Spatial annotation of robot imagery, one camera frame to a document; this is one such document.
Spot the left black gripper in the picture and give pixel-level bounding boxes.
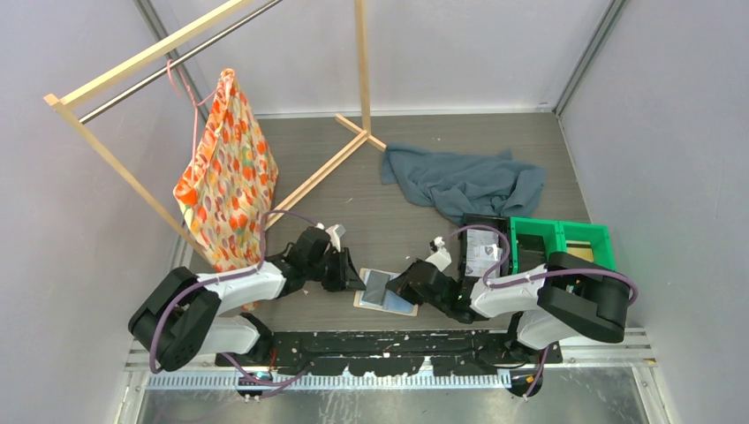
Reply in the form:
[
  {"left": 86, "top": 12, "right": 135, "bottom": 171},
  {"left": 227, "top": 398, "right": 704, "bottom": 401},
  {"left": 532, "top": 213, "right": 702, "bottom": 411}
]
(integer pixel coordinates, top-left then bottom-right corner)
[{"left": 306, "top": 246, "right": 365, "bottom": 292}]

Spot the black VIP credit card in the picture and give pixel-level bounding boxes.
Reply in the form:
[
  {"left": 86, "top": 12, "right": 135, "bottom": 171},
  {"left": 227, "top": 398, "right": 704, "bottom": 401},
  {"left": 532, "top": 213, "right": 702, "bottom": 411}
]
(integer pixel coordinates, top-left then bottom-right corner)
[{"left": 361, "top": 270, "right": 391, "bottom": 306}]

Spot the beige leather card holder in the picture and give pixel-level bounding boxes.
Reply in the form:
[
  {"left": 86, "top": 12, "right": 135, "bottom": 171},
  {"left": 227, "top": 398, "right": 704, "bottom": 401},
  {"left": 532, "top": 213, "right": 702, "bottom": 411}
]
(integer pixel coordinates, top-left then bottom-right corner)
[{"left": 352, "top": 268, "right": 418, "bottom": 317}]

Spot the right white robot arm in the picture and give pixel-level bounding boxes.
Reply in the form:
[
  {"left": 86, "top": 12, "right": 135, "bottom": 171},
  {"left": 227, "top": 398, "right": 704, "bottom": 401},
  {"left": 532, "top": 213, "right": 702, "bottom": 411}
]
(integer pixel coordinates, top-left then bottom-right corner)
[{"left": 387, "top": 237, "right": 639, "bottom": 363}]

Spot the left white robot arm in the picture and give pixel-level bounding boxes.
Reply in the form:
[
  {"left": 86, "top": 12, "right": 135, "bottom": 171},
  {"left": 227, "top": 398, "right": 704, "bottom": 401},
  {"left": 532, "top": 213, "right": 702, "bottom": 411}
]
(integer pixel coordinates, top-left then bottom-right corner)
[{"left": 128, "top": 224, "right": 366, "bottom": 374}]

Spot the black tray with cards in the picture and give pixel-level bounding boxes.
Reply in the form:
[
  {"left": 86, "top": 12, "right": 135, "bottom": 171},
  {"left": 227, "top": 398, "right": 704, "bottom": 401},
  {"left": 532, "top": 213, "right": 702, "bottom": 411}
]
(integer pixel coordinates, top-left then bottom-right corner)
[{"left": 458, "top": 214, "right": 511, "bottom": 278}]

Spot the green plastic bin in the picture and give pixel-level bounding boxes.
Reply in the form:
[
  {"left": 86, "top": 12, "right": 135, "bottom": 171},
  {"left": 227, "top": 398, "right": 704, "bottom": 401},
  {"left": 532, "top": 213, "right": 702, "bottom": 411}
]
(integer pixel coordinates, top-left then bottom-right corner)
[{"left": 508, "top": 217, "right": 617, "bottom": 274}]

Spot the blue grey cloth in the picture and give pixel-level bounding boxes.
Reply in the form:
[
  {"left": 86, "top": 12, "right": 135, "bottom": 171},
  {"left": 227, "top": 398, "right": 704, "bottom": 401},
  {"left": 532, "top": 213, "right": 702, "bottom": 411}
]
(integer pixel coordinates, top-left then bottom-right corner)
[{"left": 380, "top": 143, "right": 548, "bottom": 224}]

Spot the orange floral fabric bag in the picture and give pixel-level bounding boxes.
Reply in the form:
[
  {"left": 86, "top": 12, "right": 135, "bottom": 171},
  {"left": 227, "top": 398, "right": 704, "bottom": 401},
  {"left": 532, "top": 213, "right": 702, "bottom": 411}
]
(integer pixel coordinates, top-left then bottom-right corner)
[{"left": 173, "top": 68, "right": 279, "bottom": 272}]

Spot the metal hanging rod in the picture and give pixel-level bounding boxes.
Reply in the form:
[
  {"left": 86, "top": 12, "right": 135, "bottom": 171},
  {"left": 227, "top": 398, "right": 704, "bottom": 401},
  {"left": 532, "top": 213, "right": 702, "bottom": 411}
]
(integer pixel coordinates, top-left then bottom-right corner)
[{"left": 79, "top": 0, "right": 283, "bottom": 124}]

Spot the wooden clothes rack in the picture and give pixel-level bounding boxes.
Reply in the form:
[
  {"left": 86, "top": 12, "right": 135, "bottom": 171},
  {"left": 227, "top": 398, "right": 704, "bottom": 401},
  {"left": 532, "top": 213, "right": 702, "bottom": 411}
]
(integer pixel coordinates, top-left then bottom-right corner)
[{"left": 43, "top": 0, "right": 389, "bottom": 264}]

